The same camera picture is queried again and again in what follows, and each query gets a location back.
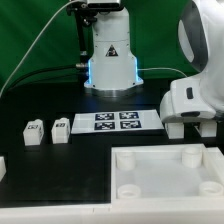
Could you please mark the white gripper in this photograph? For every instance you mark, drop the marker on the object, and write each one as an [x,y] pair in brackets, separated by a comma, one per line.
[183,103]

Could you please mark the white square table top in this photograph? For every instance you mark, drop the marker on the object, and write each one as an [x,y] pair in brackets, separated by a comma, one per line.
[166,171]

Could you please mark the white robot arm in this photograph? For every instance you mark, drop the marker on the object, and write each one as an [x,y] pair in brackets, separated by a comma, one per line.
[113,68]

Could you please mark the white fiducial tag plate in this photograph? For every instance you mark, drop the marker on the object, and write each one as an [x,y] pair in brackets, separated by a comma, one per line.
[102,122]

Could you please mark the white L-shaped obstacle fence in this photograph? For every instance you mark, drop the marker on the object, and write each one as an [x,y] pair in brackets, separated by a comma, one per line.
[202,210]

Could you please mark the white block left edge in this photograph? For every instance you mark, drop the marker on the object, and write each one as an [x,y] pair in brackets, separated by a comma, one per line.
[2,168]

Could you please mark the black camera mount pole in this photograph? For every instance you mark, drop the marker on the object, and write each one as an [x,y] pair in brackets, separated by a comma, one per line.
[84,17]

